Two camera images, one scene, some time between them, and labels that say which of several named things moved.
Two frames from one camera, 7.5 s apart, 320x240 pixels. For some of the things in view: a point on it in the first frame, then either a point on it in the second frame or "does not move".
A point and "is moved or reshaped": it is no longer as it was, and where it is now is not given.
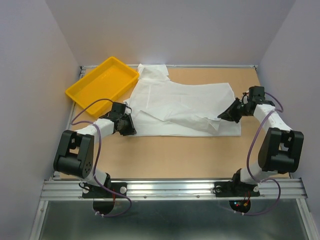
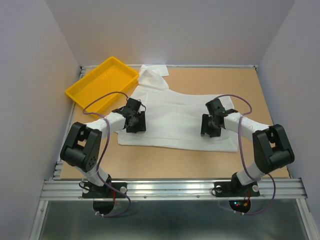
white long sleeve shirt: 162,107 is moved or reshaped
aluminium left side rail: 57,175 does not move
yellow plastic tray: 110,80 does not move
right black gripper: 229,114 to 205,128
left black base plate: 90,191 does not move
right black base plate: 235,189 does not move
